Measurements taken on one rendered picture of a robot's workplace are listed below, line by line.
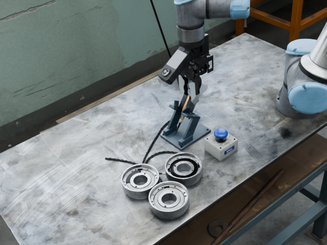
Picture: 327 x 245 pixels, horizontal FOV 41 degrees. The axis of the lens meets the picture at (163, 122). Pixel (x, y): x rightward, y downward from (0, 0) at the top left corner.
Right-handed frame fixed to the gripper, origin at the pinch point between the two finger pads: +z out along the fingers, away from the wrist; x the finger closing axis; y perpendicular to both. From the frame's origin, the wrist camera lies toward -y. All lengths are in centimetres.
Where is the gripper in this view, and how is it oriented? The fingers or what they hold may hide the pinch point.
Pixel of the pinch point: (189, 99)
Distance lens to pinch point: 132.0
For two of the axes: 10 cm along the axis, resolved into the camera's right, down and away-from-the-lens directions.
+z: 0.9, 7.8, 6.2
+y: 7.5, -4.6, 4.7
